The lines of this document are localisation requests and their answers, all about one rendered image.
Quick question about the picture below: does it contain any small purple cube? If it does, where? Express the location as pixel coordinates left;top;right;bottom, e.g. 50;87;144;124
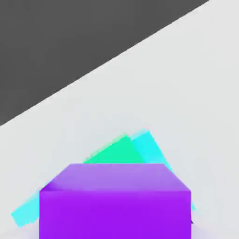
39;163;192;239

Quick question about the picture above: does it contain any small green cube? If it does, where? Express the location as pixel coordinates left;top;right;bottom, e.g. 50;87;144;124
82;134;145;164

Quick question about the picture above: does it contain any large cyan box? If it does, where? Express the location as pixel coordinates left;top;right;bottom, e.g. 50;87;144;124
10;128;198;228

